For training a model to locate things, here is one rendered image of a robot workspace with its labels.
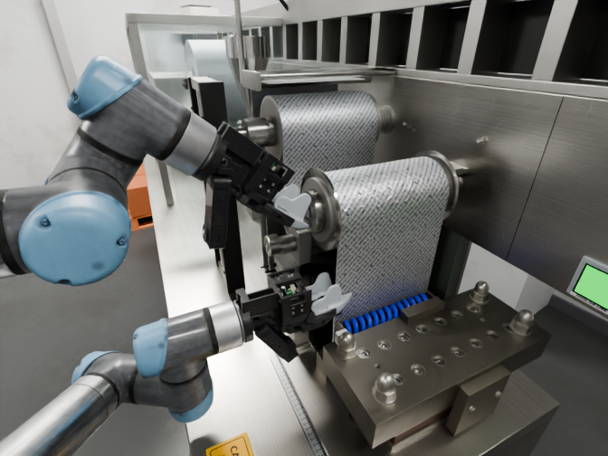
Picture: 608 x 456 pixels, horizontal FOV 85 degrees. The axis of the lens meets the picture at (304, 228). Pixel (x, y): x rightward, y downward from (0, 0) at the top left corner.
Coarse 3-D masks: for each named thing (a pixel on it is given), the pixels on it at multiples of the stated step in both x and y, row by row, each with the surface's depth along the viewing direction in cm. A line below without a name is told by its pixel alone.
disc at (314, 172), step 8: (312, 168) 57; (304, 176) 61; (312, 176) 58; (320, 176) 55; (328, 184) 53; (328, 192) 54; (336, 200) 52; (336, 208) 52; (336, 216) 53; (336, 224) 54; (336, 232) 54; (328, 240) 57; (336, 240) 55; (320, 248) 61; (328, 248) 58
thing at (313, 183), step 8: (304, 184) 60; (312, 184) 57; (320, 184) 55; (448, 184) 63; (320, 192) 55; (328, 200) 53; (328, 208) 53; (328, 216) 54; (328, 224) 55; (320, 232) 58; (328, 232) 55; (320, 240) 59
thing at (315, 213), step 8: (304, 192) 57; (312, 192) 57; (312, 200) 55; (320, 200) 55; (312, 208) 56; (320, 208) 55; (304, 216) 60; (312, 216) 56; (320, 216) 55; (312, 224) 57; (320, 224) 56; (312, 232) 58
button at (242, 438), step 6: (234, 438) 56; (240, 438) 56; (246, 438) 56; (222, 444) 55; (228, 444) 55; (234, 444) 55; (240, 444) 55; (246, 444) 55; (210, 450) 54; (216, 450) 54; (222, 450) 54; (228, 450) 54; (234, 450) 54; (240, 450) 54; (246, 450) 54
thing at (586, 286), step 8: (584, 272) 51; (592, 272) 50; (600, 272) 50; (584, 280) 52; (592, 280) 51; (600, 280) 50; (576, 288) 53; (584, 288) 52; (592, 288) 51; (600, 288) 50; (584, 296) 52; (592, 296) 51; (600, 296) 50; (600, 304) 50
